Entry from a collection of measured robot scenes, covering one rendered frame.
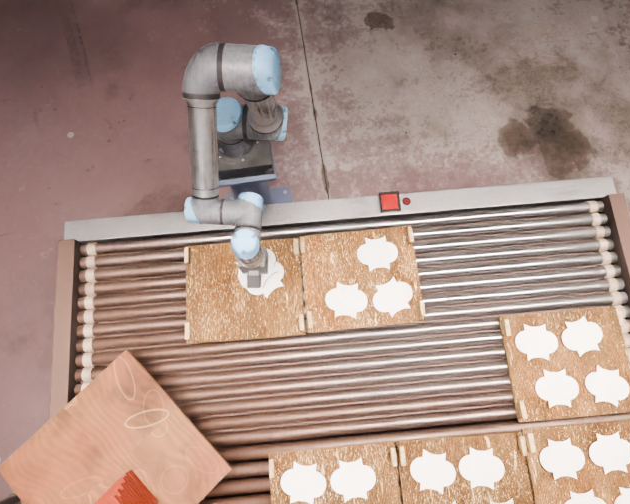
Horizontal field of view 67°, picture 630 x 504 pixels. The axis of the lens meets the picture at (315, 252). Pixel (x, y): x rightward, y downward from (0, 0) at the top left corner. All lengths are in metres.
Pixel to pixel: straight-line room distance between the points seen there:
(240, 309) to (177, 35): 2.21
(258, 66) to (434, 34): 2.31
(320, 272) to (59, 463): 1.01
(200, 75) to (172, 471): 1.13
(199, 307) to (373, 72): 2.03
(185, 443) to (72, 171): 2.02
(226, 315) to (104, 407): 0.47
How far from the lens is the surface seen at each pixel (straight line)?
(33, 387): 2.98
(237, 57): 1.26
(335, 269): 1.69
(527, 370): 1.80
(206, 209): 1.37
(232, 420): 1.70
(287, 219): 1.77
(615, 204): 2.07
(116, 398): 1.67
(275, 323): 1.67
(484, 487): 1.77
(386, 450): 1.68
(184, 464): 1.61
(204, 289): 1.72
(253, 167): 1.82
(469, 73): 3.33
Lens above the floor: 2.59
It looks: 75 degrees down
